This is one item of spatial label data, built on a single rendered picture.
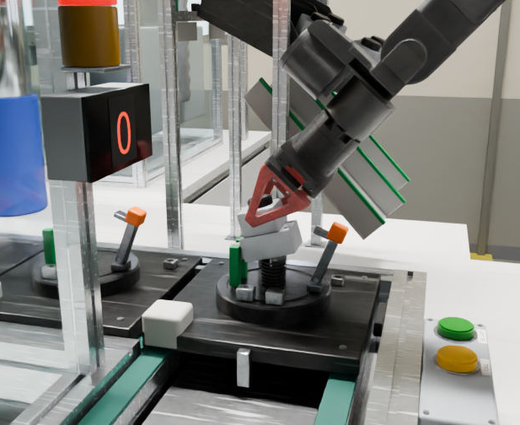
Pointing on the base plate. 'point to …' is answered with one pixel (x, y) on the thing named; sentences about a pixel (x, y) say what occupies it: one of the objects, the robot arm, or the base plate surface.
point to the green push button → (456, 328)
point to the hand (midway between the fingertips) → (260, 212)
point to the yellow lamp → (89, 35)
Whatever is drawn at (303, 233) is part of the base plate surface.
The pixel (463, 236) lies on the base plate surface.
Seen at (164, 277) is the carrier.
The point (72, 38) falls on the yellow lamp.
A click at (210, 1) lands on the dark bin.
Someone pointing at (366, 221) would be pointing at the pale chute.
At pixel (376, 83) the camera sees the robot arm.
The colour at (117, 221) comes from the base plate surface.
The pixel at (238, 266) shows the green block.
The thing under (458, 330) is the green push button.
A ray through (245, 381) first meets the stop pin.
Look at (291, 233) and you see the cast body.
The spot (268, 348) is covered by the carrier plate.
